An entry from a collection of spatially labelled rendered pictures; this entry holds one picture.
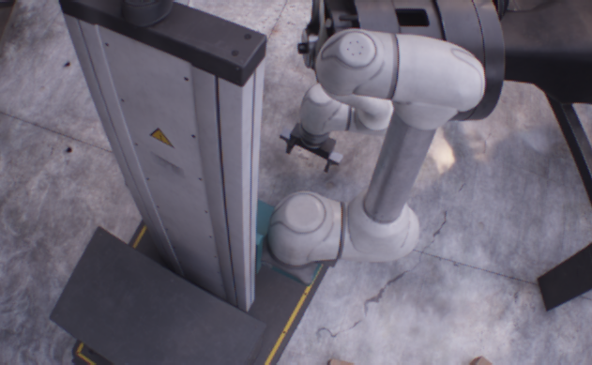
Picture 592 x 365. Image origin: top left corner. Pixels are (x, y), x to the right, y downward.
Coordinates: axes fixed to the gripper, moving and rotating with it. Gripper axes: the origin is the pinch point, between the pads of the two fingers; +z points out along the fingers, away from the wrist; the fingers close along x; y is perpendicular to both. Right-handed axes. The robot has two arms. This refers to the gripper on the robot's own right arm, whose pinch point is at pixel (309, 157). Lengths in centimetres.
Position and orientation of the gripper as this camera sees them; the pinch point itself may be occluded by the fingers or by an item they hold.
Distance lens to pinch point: 185.8
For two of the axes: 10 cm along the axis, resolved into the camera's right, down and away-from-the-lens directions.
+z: -0.9, 4.1, 9.1
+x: 8.9, 4.4, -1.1
